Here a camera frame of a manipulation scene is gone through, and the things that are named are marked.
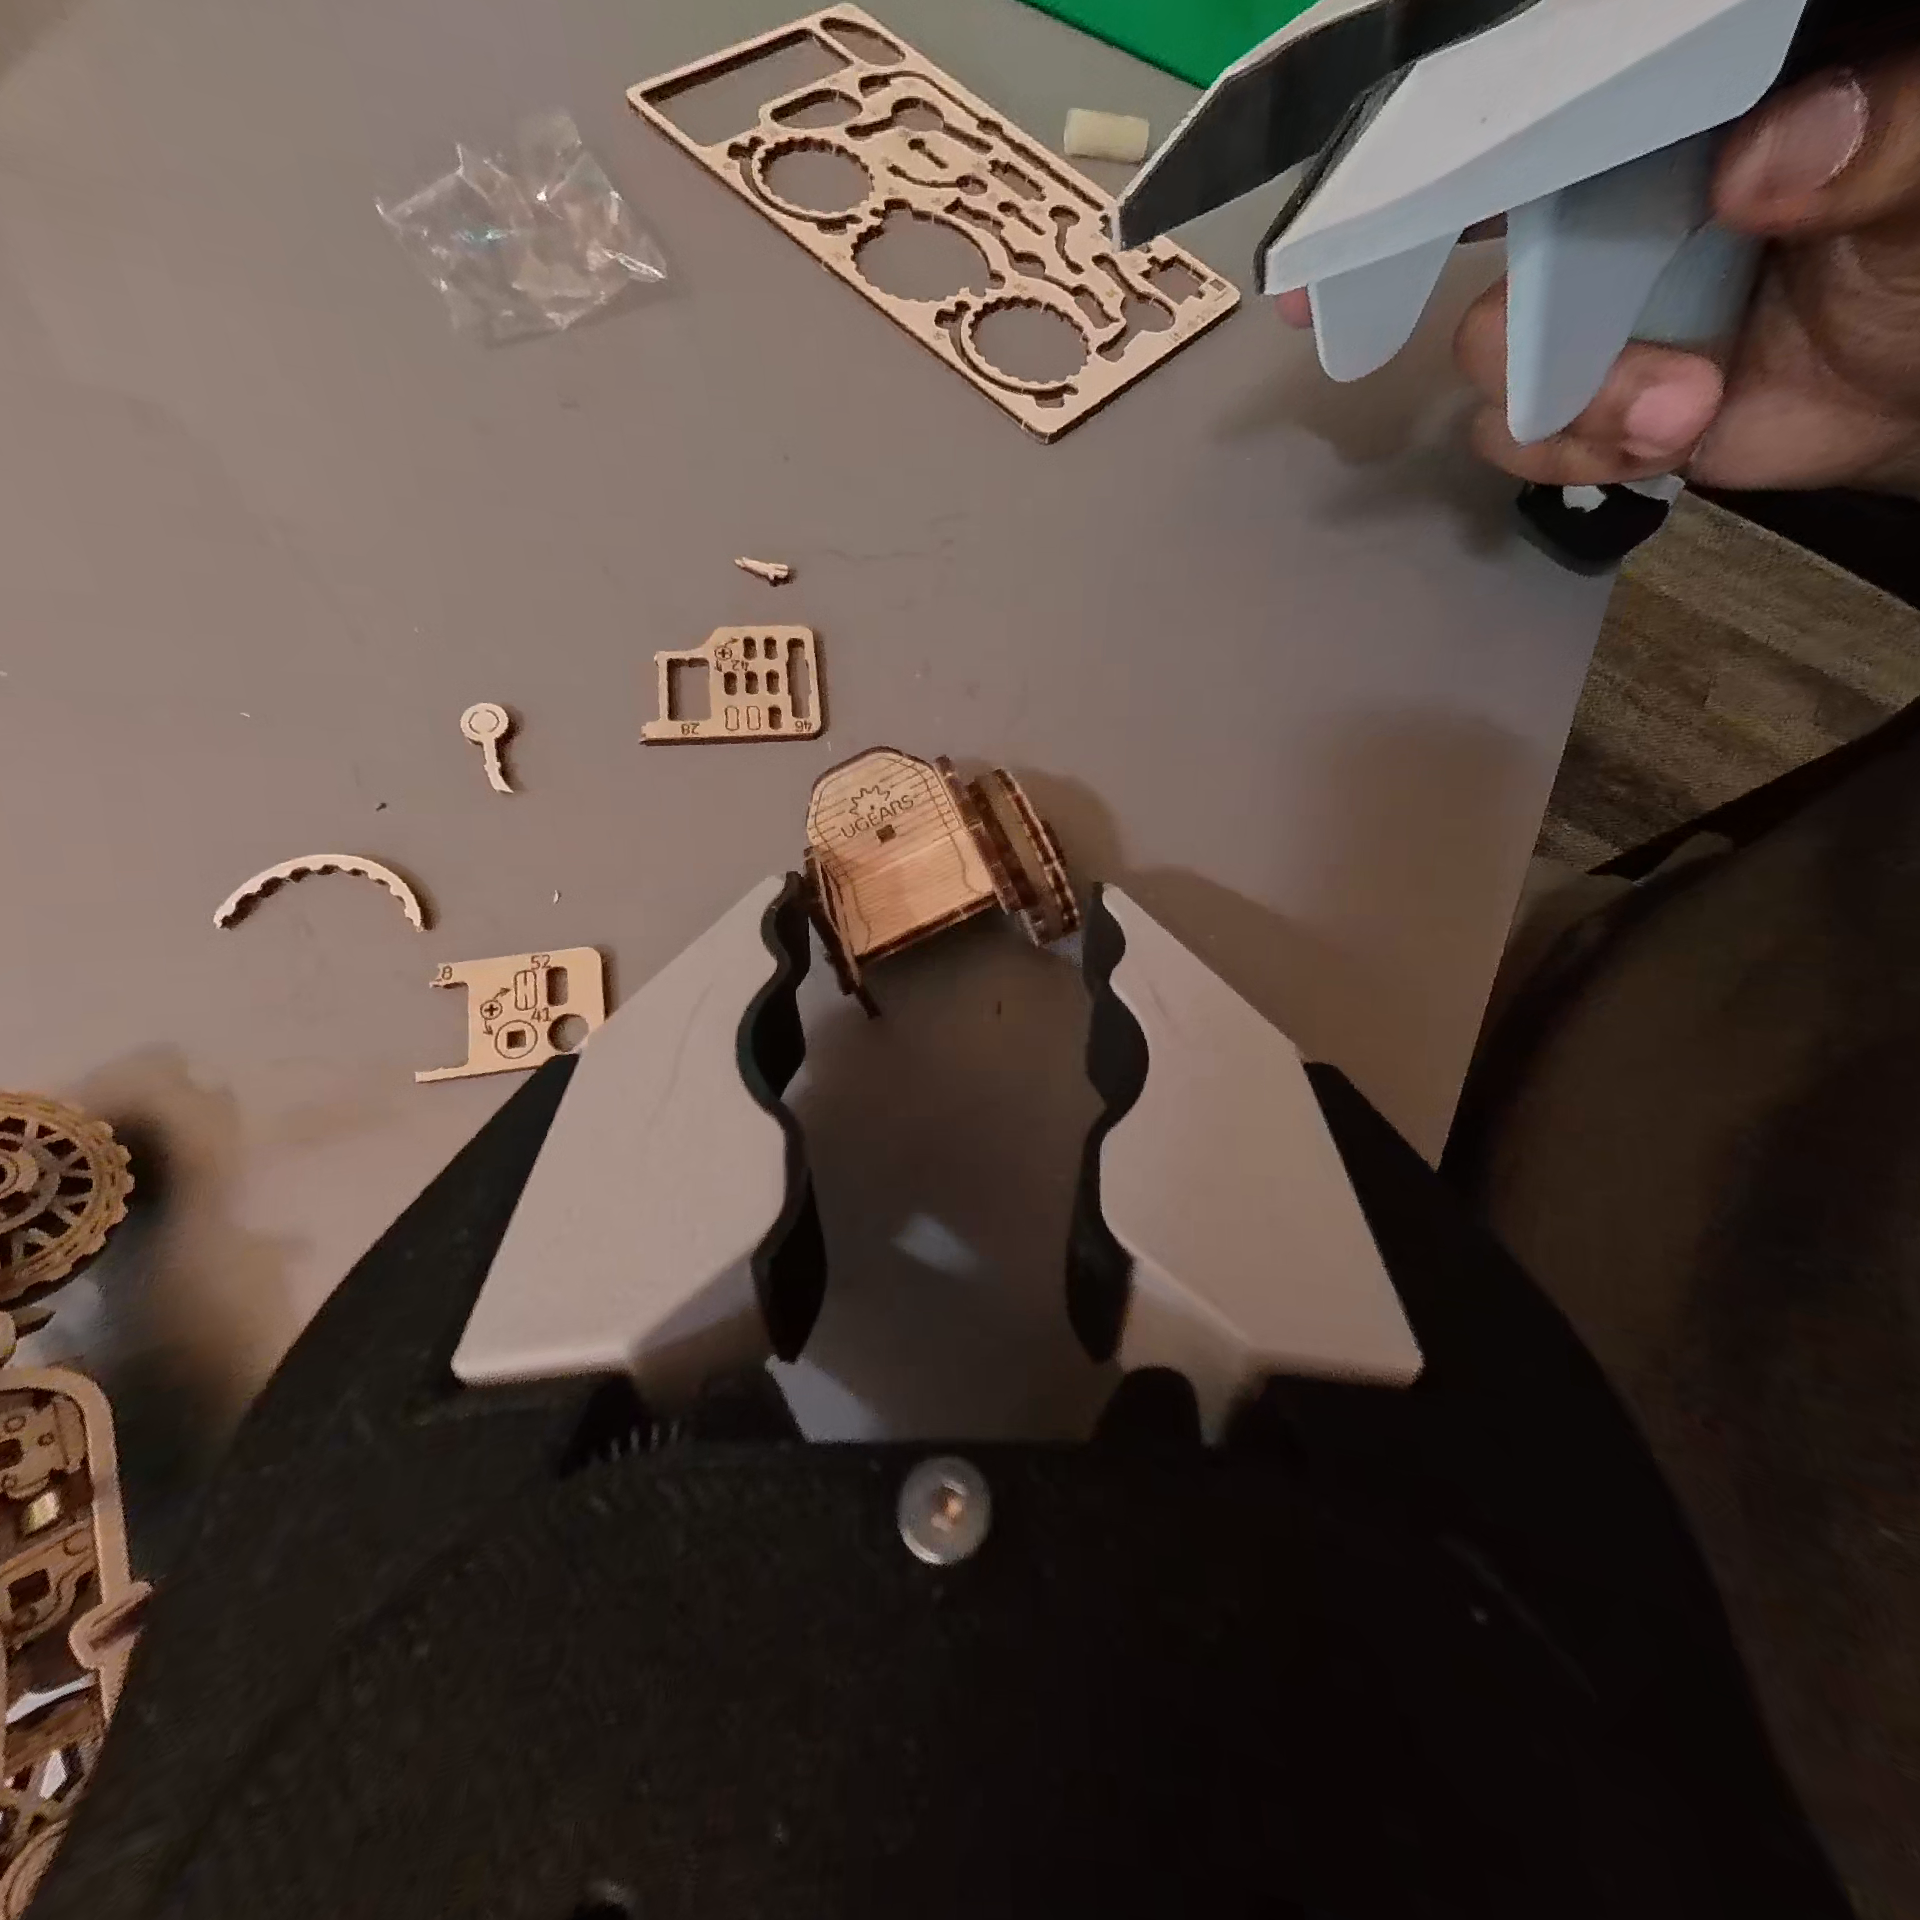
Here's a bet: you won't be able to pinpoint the green plastic bin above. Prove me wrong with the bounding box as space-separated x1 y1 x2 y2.
1017 0 1329 91

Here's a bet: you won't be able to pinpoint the small wooden seat model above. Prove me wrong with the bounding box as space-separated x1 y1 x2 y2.
803 743 1081 1024

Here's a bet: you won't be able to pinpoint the wooden model chassis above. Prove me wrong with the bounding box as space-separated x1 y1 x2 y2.
0 1305 156 1884

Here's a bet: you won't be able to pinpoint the person's right hand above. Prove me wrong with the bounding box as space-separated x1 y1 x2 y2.
1276 64 1920 502

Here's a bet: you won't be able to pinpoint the large wooden cut-out sheet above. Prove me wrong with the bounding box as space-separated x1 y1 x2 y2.
623 3 1245 449

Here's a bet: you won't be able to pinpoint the toothed wooden arc piece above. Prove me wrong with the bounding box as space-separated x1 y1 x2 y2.
211 854 431 935

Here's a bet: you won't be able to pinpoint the wooden gear wheel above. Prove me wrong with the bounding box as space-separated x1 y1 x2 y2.
0 1091 138 1311

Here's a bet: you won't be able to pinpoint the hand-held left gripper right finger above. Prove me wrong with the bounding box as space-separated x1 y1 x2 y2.
1065 886 1427 1443

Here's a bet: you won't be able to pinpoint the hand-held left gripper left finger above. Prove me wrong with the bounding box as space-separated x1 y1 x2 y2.
451 874 830 1391

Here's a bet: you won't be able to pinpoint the small wooden sheet grid holes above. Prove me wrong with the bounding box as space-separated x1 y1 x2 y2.
639 623 828 747

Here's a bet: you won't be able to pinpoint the small wooden sheet round hole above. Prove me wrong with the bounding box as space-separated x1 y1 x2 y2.
414 944 610 1087

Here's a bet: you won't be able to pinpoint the clear plastic bag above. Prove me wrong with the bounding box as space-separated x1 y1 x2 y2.
372 106 671 347

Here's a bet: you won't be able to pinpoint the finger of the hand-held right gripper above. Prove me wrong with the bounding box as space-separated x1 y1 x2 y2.
1115 0 1548 251
1258 0 1812 386

